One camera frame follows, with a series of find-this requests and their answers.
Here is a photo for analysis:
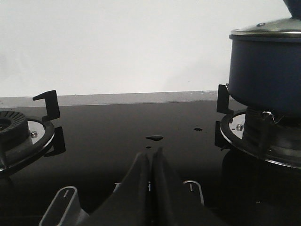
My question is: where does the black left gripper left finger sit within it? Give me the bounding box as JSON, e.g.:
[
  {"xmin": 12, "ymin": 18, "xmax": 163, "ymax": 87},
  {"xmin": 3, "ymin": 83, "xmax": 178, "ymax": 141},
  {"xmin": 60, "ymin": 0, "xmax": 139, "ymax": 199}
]
[{"xmin": 88, "ymin": 153, "xmax": 149, "ymax": 226}]

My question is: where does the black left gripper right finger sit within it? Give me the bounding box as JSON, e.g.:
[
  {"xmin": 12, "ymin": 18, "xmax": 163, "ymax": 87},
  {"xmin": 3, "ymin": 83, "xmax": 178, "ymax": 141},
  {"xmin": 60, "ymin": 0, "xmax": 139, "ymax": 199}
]
[{"xmin": 151, "ymin": 148, "xmax": 226, "ymax": 226}]

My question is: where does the glass lid with blue knob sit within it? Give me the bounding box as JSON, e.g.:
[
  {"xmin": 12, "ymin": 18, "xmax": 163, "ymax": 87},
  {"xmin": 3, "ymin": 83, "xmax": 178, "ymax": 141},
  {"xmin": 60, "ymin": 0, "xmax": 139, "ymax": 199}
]
[{"xmin": 230, "ymin": 0, "xmax": 301, "ymax": 39}]

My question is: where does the dark blue cooking pot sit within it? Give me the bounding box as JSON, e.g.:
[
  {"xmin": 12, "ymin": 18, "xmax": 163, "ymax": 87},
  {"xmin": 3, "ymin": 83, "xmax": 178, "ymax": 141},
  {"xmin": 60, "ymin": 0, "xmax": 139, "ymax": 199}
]
[{"xmin": 228, "ymin": 35, "xmax": 301, "ymax": 118}]

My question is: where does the right silver stove knob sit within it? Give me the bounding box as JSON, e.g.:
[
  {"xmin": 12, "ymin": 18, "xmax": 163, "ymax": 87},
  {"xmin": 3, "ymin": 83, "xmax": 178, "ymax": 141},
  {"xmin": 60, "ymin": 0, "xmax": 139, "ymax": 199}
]
[{"xmin": 183, "ymin": 180, "xmax": 205, "ymax": 206}]

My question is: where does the silver stove knob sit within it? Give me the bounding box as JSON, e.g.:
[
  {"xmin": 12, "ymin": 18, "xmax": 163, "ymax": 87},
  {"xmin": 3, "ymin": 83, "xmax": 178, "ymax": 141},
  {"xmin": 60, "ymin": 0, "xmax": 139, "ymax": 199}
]
[
  {"xmin": 39, "ymin": 186, "xmax": 89, "ymax": 226},
  {"xmin": 183, "ymin": 180, "xmax": 205, "ymax": 206}
]

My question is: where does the left silver stove knob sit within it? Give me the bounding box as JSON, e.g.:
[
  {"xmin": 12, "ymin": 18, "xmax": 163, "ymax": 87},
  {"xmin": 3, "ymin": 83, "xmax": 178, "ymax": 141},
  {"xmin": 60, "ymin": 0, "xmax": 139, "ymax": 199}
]
[{"xmin": 39, "ymin": 186, "xmax": 89, "ymax": 226}]

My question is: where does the black glass gas cooktop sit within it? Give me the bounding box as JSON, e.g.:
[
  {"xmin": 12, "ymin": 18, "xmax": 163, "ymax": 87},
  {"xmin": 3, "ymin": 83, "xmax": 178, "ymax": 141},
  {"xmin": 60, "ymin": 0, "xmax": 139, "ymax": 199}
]
[{"xmin": 0, "ymin": 101, "xmax": 301, "ymax": 226}]

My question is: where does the right gas burner with support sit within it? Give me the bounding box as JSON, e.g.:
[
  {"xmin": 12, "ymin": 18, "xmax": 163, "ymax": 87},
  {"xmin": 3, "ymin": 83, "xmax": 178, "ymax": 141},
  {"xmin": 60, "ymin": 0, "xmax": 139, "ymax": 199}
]
[{"xmin": 216, "ymin": 85, "xmax": 301, "ymax": 169}]

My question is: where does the gas burner with support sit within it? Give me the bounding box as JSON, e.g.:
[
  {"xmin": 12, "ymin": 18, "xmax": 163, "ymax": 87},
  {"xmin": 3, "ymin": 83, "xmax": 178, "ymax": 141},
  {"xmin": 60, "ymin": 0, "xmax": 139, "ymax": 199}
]
[
  {"xmin": 216, "ymin": 85, "xmax": 301, "ymax": 169},
  {"xmin": 0, "ymin": 90, "xmax": 60, "ymax": 174}
]

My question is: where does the left gas burner with support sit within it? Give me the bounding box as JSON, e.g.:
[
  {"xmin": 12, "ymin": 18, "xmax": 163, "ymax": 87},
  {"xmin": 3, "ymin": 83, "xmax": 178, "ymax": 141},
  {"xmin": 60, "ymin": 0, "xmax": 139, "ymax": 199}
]
[{"xmin": 0, "ymin": 90, "xmax": 60, "ymax": 174}]

